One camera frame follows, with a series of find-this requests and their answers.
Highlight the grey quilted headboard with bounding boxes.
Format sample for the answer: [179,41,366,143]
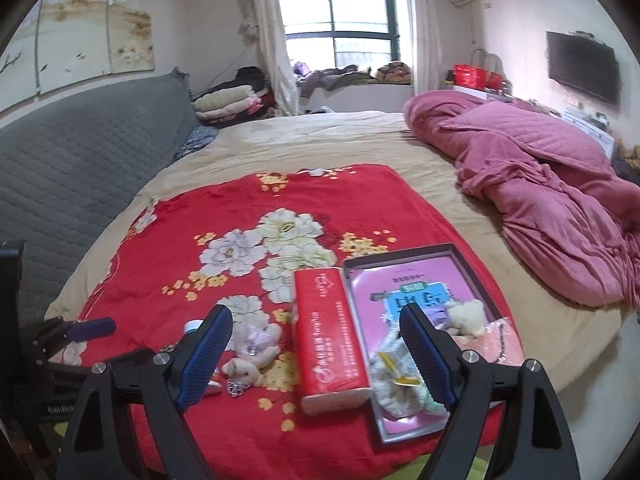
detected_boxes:
[0,67,201,321]

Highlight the small white plush toy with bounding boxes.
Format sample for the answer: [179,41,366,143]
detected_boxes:
[221,359,266,387]

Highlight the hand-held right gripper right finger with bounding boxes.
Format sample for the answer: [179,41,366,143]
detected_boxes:
[397,302,581,480]

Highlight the blue patterned pillow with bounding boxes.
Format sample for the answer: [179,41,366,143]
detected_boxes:
[172,125,220,161]

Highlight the plush bear with gem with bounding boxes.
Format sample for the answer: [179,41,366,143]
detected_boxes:
[232,321,283,368]

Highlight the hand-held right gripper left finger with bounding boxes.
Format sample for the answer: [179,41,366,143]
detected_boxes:
[56,304,235,480]

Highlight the pink book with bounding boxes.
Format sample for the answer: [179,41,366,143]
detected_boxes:
[350,255,493,436]

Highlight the red gift bags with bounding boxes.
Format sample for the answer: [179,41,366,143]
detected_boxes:
[447,49,506,93]

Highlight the floral wall painting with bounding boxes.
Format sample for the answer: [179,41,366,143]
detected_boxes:
[0,0,156,116]

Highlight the black wall television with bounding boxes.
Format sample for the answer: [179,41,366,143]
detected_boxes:
[545,31,621,107]

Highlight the white cluttered cabinet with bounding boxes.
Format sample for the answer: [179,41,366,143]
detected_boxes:
[560,105,617,161]

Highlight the pink quilt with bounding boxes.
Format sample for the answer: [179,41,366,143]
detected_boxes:
[402,90,640,308]

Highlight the dark shallow box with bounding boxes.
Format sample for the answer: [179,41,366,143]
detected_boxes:
[342,242,506,445]

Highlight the white curtain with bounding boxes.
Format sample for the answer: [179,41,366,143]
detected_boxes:
[395,0,443,98]
[247,0,301,118]

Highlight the red floral blanket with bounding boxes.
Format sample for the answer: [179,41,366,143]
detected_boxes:
[45,164,526,476]

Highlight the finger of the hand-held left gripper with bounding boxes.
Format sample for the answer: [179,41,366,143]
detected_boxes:
[107,346,171,372]
[69,316,118,342]

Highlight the beige bed sheet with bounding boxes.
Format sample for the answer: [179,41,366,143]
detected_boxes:
[45,110,640,396]

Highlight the white patterned scrunchie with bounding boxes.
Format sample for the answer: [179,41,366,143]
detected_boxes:
[371,360,431,420]

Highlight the clothes on windowsill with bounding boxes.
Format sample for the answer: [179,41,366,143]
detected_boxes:
[295,60,413,93]

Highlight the white vitamin bottle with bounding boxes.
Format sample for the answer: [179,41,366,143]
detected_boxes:
[182,321,223,396]

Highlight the red tissue box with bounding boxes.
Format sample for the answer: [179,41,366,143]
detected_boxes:
[292,267,373,416]

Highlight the window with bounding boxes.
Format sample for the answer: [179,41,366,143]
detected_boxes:
[275,0,401,71]

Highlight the yellow white sachet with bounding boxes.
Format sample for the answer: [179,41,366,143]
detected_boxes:
[375,337,423,388]

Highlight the white orange plush toy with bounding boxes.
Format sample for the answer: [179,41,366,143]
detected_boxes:
[445,299,488,337]

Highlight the folded bedding pile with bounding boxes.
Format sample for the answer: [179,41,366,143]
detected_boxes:
[192,67,276,126]

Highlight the pink tissue pack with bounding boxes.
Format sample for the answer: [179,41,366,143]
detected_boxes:
[470,317,523,366]

